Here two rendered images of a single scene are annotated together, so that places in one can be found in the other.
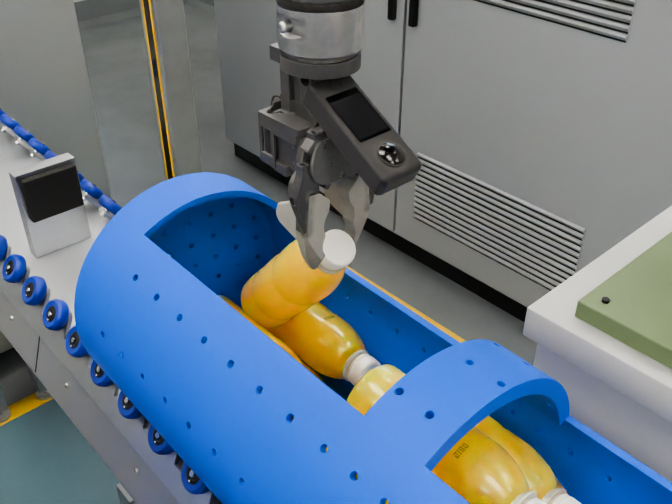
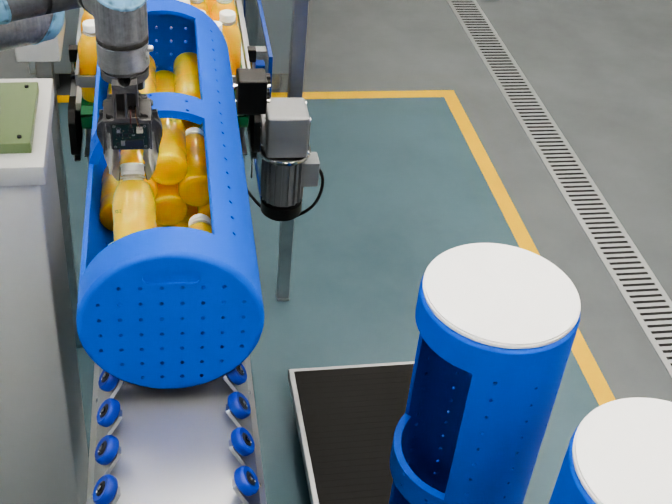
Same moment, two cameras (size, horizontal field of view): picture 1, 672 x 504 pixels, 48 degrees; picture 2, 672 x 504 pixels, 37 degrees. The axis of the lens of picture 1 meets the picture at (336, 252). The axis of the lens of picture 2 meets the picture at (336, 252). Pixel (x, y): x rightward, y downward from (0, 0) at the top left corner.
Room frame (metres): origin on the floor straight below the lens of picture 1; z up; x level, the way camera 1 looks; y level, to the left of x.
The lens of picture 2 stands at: (1.62, 0.94, 2.14)
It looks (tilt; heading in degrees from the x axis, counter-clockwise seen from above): 38 degrees down; 209
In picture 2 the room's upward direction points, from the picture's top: 6 degrees clockwise
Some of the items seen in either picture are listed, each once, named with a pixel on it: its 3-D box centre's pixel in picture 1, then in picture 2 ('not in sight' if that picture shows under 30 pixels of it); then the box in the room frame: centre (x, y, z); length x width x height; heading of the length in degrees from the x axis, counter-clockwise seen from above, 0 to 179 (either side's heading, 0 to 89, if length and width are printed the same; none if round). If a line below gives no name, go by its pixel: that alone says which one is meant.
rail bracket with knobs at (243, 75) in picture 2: not in sight; (249, 93); (-0.09, -0.29, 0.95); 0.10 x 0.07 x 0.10; 131
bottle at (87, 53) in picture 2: not in sight; (94, 63); (0.09, -0.62, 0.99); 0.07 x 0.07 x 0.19
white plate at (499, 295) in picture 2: not in sight; (501, 292); (0.30, 0.55, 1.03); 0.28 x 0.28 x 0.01
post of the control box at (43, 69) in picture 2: not in sight; (60, 210); (0.11, -0.77, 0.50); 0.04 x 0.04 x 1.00; 41
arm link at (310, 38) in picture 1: (317, 28); (125, 54); (0.65, 0.02, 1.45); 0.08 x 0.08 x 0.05
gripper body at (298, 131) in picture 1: (315, 113); (127, 104); (0.65, 0.02, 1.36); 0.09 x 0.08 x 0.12; 41
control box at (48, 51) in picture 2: not in sight; (39, 23); (0.11, -0.77, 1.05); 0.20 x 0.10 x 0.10; 41
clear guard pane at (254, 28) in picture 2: not in sight; (254, 69); (-0.58, -0.63, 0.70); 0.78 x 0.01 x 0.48; 41
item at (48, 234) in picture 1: (54, 207); not in sight; (1.07, 0.46, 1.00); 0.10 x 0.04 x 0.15; 131
